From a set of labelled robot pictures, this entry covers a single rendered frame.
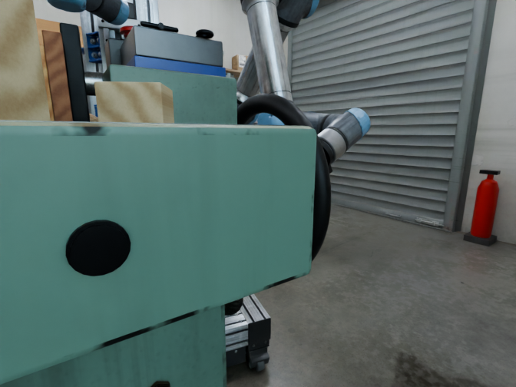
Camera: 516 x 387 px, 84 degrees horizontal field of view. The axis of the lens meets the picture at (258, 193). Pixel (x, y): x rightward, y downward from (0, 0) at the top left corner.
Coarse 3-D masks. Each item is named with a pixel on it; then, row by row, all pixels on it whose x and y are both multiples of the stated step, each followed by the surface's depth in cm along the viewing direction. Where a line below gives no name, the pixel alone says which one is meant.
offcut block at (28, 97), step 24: (0, 0) 8; (24, 0) 9; (0, 24) 8; (24, 24) 9; (0, 48) 8; (24, 48) 9; (0, 72) 8; (24, 72) 9; (0, 96) 8; (24, 96) 9; (0, 120) 8; (24, 120) 9; (48, 120) 10
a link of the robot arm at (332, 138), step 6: (324, 132) 67; (330, 132) 66; (336, 132) 66; (324, 138) 65; (330, 138) 65; (336, 138) 65; (342, 138) 66; (330, 144) 64; (336, 144) 65; (342, 144) 66; (336, 150) 65; (342, 150) 66; (336, 156) 66
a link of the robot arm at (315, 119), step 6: (306, 114) 72; (312, 114) 74; (318, 114) 75; (324, 114) 74; (330, 114) 73; (312, 120) 72; (318, 120) 74; (324, 120) 72; (318, 126) 73; (318, 132) 74
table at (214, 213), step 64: (0, 128) 6; (64, 128) 6; (128, 128) 7; (192, 128) 8; (256, 128) 9; (0, 192) 6; (64, 192) 7; (128, 192) 7; (192, 192) 8; (256, 192) 9; (0, 256) 6; (64, 256) 7; (128, 256) 8; (192, 256) 9; (256, 256) 10; (0, 320) 6; (64, 320) 7; (128, 320) 8; (0, 384) 7
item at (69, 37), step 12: (60, 24) 26; (72, 36) 26; (72, 48) 26; (72, 60) 27; (72, 72) 27; (84, 72) 30; (96, 72) 31; (72, 84) 27; (84, 84) 27; (72, 96) 27; (84, 96) 28; (72, 108) 27; (84, 108) 28; (84, 120) 28
